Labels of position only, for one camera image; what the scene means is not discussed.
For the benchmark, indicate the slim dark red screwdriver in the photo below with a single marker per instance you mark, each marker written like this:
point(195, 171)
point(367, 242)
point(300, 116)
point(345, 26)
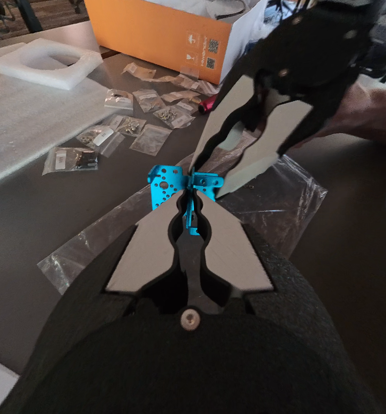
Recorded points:
point(207, 105)

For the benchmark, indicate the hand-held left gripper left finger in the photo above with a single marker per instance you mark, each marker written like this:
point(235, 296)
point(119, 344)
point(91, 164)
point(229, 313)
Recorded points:
point(141, 258)

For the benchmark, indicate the person's right hand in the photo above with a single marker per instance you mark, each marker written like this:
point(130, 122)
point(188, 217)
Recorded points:
point(351, 113)

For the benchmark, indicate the white foam frame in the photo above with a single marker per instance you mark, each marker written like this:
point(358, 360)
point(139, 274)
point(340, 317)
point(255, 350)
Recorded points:
point(12, 68)

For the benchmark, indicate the group of small hardware bags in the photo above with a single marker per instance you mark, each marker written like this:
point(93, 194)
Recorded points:
point(147, 129)

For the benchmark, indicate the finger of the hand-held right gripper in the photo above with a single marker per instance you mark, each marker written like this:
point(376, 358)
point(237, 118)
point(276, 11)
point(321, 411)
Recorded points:
point(277, 135)
point(225, 106)

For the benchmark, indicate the blue metal bracket assembly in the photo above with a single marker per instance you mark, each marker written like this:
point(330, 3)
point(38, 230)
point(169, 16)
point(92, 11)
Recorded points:
point(163, 187)

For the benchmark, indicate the white foam sheet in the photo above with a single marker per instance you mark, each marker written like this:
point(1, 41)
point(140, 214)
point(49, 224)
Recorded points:
point(34, 123)

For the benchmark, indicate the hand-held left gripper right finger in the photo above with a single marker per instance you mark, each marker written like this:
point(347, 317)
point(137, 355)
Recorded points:
point(238, 255)

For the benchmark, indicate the orange cardboard box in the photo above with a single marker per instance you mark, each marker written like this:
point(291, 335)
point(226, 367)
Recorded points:
point(147, 32)

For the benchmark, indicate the black office chair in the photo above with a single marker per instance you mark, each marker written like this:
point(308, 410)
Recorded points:
point(21, 16)

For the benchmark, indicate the clear plastic bag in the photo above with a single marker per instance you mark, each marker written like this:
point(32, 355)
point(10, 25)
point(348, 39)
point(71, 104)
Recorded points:
point(277, 207)

